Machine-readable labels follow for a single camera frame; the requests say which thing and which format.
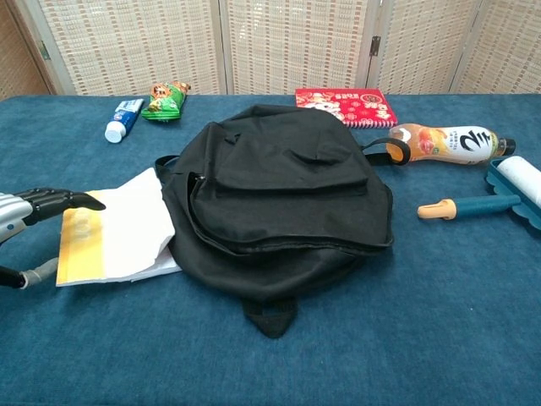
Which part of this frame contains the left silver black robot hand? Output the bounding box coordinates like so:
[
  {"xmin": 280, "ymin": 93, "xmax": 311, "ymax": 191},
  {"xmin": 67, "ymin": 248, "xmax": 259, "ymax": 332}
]
[{"xmin": 0, "ymin": 188, "xmax": 107, "ymax": 290}]

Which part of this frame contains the yellow white booklet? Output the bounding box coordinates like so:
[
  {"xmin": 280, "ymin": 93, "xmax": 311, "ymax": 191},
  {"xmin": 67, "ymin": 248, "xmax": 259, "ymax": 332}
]
[{"xmin": 55, "ymin": 167, "xmax": 183, "ymax": 288}]

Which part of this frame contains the black backpack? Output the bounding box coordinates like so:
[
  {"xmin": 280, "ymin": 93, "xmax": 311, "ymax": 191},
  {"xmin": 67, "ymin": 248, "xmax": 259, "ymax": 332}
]
[{"xmin": 154, "ymin": 104, "xmax": 412, "ymax": 339}]

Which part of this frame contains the blue white toothpaste tube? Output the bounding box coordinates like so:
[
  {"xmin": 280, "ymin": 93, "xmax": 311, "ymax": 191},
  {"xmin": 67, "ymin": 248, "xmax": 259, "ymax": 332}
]
[{"xmin": 104, "ymin": 98, "xmax": 145, "ymax": 144}]

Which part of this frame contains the green snack bag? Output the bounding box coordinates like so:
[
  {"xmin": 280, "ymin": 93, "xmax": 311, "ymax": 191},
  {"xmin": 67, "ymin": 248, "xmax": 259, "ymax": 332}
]
[{"xmin": 140, "ymin": 80, "xmax": 192, "ymax": 123}]

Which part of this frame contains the woven folding screen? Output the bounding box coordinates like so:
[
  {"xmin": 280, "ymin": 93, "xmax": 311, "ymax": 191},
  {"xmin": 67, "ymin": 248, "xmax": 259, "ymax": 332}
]
[{"xmin": 0, "ymin": 0, "xmax": 541, "ymax": 101}]

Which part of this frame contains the red spiral notebook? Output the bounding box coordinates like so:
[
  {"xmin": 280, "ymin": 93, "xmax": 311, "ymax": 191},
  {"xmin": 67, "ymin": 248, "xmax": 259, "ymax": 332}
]
[{"xmin": 294, "ymin": 87, "xmax": 399, "ymax": 129}]

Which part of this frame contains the orange drink bottle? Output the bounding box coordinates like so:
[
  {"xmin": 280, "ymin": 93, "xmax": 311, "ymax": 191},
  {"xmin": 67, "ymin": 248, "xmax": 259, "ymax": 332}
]
[{"xmin": 386, "ymin": 123, "xmax": 516, "ymax": 166}]

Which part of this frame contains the teal lint roller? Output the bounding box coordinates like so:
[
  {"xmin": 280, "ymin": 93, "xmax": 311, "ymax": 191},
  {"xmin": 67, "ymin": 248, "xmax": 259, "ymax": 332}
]
[{"xmin": 417, "ymin": 155, "xmax": 541, "ymax": 232}]

